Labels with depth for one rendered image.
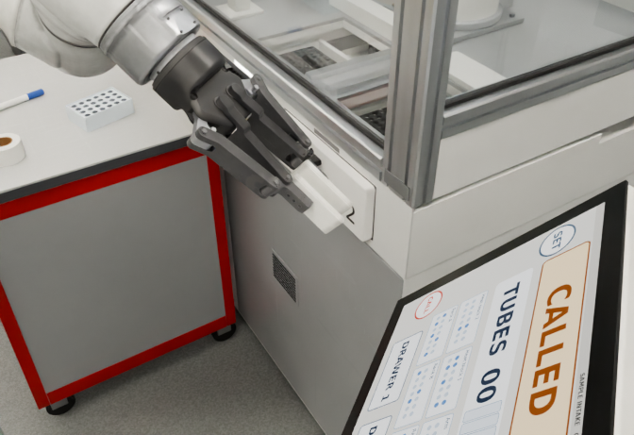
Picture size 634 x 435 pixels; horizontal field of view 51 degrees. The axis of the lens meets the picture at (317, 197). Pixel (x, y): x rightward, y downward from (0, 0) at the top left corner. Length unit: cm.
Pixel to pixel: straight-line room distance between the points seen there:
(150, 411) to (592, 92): 137
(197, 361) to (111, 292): 42
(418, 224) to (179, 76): 49
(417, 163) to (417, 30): 19
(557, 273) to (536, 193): 60
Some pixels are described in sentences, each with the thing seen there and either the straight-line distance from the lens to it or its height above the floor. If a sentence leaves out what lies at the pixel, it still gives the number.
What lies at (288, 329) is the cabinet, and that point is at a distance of 168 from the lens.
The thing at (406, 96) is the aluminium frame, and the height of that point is 111.
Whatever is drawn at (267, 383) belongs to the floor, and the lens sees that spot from 195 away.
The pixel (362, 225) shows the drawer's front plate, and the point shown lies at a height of 85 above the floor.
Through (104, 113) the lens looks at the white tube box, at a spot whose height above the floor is 79.
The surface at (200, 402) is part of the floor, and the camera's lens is 193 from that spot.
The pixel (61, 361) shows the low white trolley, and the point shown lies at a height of 22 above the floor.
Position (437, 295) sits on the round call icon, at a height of 102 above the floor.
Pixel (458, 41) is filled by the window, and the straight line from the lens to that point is 91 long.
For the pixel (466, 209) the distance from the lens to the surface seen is 108.
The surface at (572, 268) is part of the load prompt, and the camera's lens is 61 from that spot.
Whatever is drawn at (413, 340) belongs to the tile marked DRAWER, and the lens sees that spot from 72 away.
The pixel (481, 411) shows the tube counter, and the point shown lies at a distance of 56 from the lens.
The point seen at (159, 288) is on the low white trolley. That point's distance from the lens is 177.
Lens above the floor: 156
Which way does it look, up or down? 38 degrees down
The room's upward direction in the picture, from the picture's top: straight up
